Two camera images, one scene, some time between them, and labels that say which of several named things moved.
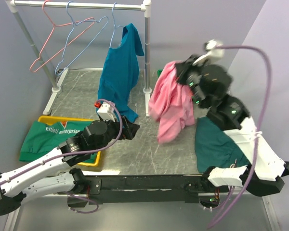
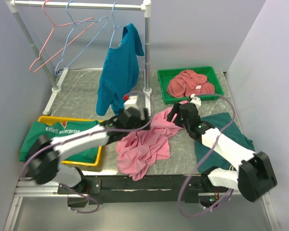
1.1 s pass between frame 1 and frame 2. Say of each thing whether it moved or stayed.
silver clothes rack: stayed
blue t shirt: stayed
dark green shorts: stayed
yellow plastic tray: stayed
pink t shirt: moved
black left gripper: moved
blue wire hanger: stayed
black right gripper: moved
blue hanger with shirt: stayed
